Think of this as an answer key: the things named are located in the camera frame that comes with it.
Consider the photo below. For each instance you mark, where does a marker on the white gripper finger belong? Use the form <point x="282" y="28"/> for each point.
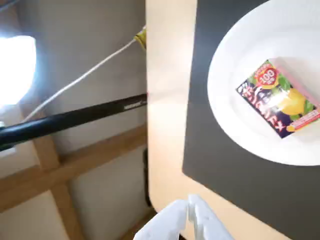
<point x="165" y="222"/>
<point x="207" y="222"/>

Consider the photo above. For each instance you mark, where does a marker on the purple candy box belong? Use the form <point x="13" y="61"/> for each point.
<point x="275" y="100"/>

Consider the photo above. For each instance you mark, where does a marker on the dark grey mat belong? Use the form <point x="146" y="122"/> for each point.
<point x="225" y="187"/>

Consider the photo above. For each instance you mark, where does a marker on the black tripod leg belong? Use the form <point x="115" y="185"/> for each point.
<point x="65" y="121"/>

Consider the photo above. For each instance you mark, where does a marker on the white round plate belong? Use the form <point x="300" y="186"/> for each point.
<point x="230" y="75"/>

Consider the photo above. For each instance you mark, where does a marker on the bright white lamp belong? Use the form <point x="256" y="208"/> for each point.
<point x="15" y="72"/>

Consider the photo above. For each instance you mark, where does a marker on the wooden frame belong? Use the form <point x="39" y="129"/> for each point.
<point x="53" y="175"/>

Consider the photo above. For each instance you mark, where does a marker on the brass table bracket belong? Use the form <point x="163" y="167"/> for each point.
<point x="140" y="37"/>

